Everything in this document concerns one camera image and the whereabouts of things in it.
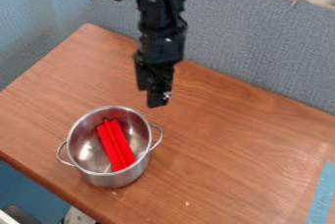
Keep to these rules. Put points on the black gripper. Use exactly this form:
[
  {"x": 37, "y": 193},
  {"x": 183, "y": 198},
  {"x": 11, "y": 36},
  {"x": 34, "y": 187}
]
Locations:
[{"x": 161, "y": 50}]

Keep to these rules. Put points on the red plastic block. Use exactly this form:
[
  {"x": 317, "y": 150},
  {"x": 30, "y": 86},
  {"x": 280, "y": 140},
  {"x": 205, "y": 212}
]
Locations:
[{"x": 116, "y": 144}]

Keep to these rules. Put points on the metal pot with handles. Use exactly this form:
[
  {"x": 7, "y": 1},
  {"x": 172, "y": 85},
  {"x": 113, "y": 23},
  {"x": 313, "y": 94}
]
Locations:
[{"x": 82, "y": 149}]

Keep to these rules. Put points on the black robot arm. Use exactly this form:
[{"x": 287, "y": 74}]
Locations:
[{"x": 160, "y": 14}]

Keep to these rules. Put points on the white object under table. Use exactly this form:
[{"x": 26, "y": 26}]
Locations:
[{"x": 77, "y": 217}]

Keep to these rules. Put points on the dark object bottom left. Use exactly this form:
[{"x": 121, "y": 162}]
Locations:
[{"x": 20, "y": 215}]

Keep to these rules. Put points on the grey fabric divider panel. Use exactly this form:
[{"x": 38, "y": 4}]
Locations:
[{"x": 275, "y": 43}]

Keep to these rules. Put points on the blue tape strip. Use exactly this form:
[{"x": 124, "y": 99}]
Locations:
[{"x": 323, "y": 196}]

